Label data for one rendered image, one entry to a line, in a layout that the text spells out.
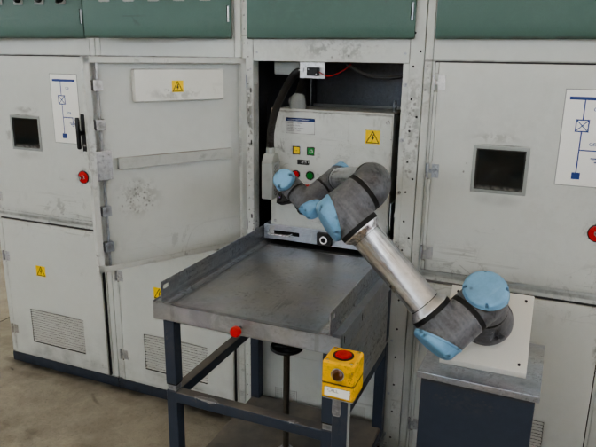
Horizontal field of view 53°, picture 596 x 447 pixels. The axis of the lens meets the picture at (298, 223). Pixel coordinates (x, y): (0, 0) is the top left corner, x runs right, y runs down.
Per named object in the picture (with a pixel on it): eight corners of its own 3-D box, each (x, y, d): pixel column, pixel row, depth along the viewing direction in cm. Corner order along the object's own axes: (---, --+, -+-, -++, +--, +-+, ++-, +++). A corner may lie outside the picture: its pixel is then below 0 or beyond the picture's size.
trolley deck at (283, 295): (340, 356, 166) (341, 336, 165) (153, 317, 189) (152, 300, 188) (399, 278, 227) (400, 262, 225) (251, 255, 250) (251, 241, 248)
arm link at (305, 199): (332, 193, 196) (310, 172, 201) (305, 215, 195) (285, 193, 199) (334, 204, 203) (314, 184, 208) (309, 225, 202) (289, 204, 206)
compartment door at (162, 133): (93, 268, 218) (75, 56, 198) (241, 239, 255) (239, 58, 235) (99, 273, 213) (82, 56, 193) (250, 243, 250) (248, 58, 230)
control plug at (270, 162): (272, 199, 232) (272, 154, 228) (261, 199, 234) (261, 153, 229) (280, 196, 239) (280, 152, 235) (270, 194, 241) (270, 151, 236)
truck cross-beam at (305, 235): (391, 254, 229) (392, 239, 228) (263, 237, 249) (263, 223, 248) (395, 251, 234) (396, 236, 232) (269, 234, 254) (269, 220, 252)
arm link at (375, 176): (391, 149, 159) (333, 155, 207) (360, 174, 158) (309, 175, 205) (415, 184, 162) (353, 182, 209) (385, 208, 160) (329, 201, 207)
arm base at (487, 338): (521, 307, 173) (522, 293, 165) (503, 354, 168) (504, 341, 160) (469, 289, 180) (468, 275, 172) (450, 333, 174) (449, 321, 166)
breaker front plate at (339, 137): (385, 242, 229) (392, 115, 216) (270, 227, 247) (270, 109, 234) (386, 241, 230) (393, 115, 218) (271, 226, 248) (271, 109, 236)
